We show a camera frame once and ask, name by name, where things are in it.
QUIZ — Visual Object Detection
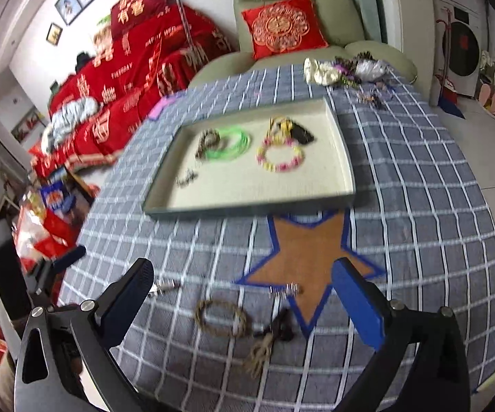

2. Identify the yellow hair tie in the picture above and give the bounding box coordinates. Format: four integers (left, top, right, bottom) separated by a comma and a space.
265, 115, 296, 147

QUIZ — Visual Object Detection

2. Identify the orange star sticker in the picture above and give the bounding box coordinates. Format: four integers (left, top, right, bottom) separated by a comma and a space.
235, 209, 385, 337

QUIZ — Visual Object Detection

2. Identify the blue snack box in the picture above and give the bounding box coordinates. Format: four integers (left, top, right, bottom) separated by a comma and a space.
40, 181, 76, 219

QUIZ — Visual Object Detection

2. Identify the pink yellow bead bracelet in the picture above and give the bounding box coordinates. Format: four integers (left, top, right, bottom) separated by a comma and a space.
255, 137, 306, 174

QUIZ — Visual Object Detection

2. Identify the cream shallow tray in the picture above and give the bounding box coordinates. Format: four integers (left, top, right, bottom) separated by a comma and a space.
142, 98, 356, 219

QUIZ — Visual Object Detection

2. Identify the black hair clip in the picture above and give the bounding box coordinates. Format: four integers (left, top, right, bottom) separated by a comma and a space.
289, 122, 315, 145

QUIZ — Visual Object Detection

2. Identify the cream scrunchie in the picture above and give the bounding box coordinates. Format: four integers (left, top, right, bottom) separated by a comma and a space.
303, 58, 342, 87

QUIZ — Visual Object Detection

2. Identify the red embroidered cushion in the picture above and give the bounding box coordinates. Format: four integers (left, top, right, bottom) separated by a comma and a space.
242, 0, 328, 60

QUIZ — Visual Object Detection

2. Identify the grey crumpled cloth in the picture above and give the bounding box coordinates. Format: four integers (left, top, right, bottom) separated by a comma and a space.
41, 97, 100, 155

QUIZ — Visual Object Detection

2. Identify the grey checked tablecloth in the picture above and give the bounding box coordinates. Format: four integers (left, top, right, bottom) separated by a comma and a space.
59, 65, 495, 411

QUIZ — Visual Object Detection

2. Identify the dark red pillow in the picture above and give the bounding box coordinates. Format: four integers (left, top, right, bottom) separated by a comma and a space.
110, 0, 171, 40

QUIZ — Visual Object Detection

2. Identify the brown spiral hair tie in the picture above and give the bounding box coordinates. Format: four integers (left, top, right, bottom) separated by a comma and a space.
194, 127, 223, 161

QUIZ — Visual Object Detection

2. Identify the dark patterned scrunchie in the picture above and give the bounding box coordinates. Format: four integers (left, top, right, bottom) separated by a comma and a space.
333, 51, 375, 87

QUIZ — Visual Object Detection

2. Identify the clear plastic bag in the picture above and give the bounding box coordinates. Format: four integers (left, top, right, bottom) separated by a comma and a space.
353, 60, 390, 82

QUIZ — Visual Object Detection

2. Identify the small framed picture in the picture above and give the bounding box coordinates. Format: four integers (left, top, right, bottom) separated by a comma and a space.
46, 22, 63, 47

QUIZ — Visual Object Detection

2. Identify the lower washing machine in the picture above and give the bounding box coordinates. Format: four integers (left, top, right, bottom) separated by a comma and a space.
433, 0, 484, 98

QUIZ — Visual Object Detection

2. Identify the pink star sticker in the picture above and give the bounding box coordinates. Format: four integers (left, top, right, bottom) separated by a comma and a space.
147, 93, 184, 121

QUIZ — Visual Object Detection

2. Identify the brown braided hair tie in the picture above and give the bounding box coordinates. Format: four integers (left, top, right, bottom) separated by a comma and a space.
193, 298, 253, 339

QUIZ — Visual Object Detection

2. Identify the black claw clip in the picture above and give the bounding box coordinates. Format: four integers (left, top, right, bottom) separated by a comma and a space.
254, 308, 295, 342

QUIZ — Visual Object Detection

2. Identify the silver hair clip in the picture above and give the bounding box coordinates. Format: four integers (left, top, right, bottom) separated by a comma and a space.
148, 279, 181, 298

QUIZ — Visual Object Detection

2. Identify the silver chain earring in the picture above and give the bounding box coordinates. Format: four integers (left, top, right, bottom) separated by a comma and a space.
176, 169, 199, 188

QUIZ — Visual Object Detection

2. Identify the green translucent bangle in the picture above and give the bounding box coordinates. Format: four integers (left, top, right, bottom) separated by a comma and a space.
202, 127, 251, 161

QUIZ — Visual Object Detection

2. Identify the red bedspread bed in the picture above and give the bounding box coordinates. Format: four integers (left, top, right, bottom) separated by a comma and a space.
31, 5, 233, 179

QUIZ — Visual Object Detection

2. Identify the green leather armchair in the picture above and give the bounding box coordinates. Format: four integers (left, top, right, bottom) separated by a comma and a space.
190, 0, 418, 88

